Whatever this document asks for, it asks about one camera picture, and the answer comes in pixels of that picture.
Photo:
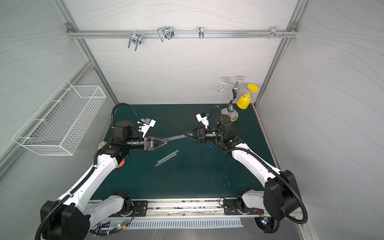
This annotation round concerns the beige red round object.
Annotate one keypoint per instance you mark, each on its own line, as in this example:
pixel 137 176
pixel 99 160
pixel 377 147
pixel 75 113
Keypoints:
pixel 121 164

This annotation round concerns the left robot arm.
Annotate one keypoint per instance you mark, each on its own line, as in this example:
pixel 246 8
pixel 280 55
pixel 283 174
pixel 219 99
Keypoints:
pixel 68 218

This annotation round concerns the metal clamp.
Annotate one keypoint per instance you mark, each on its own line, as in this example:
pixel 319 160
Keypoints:
pixel 165 33
pixel 273 34
pixel 135 40
pixel 201 32

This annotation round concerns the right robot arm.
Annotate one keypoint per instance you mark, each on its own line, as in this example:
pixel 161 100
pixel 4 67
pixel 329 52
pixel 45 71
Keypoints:
pixel 281 197

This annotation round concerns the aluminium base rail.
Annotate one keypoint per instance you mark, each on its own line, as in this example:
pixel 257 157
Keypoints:
pixel 186 207

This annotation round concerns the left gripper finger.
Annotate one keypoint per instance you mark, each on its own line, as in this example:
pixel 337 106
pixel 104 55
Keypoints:
pixel 155 138
pixel 157 144

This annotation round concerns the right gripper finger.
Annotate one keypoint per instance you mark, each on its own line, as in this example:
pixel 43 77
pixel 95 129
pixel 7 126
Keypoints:
pixel 191 137
pixel 193 132

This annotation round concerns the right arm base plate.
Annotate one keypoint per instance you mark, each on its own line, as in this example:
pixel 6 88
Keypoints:
pixel 238 207

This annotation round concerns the beige plastic bottle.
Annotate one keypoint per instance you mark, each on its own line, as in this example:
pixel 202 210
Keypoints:
pixel 102 144

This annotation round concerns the chrome cup holder stand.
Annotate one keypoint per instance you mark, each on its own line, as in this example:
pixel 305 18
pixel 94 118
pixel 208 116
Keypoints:
pixel 236 86

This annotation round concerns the green table mat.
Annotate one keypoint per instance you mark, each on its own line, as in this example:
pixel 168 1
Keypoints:
pixel 196 172

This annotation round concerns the white wire basket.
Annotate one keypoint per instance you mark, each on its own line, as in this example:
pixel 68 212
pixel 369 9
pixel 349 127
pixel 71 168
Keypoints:
pixel 59 125

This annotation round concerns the clear test tube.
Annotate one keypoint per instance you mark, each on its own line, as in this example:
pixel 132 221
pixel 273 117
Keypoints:
pixel 173 138
pixel 168 157
pixel 160 164

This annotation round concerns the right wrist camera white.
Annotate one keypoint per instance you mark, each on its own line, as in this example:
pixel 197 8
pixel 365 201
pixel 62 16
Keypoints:
pixel 203 119

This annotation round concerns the aluminium crossbar rail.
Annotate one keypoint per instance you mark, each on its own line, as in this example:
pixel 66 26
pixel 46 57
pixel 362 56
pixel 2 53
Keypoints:
pixel 179 34

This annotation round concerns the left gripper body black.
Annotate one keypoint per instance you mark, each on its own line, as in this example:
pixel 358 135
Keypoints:
pixel 148 143

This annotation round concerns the white slotted cable duct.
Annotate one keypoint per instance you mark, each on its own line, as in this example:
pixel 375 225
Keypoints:
pixel 197 223

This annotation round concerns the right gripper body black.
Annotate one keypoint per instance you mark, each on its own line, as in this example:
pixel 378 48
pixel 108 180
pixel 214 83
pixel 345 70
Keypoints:
pixel 202 134

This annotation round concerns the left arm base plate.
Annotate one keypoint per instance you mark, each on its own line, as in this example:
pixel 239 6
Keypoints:
pixel 139 208

